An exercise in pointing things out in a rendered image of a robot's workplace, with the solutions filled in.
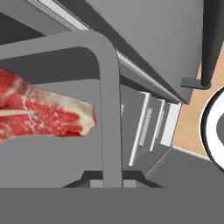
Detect grey freezer door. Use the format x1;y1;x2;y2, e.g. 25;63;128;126
27;0;206;105

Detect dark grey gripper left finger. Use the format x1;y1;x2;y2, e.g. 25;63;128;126
62;170;103;189

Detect black freezer door handle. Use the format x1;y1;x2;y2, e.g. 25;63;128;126
180;0;224;90

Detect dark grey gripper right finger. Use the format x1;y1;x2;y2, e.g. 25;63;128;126
122;170;165;189

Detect white round object black rim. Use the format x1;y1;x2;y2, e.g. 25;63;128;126
199;87;224;173

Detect raw red steak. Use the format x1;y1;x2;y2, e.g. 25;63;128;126
0;67;97;144

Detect white freezer racks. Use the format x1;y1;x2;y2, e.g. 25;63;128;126
120;84;183;178

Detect grey meat container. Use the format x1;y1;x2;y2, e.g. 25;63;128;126
0;29;123;189

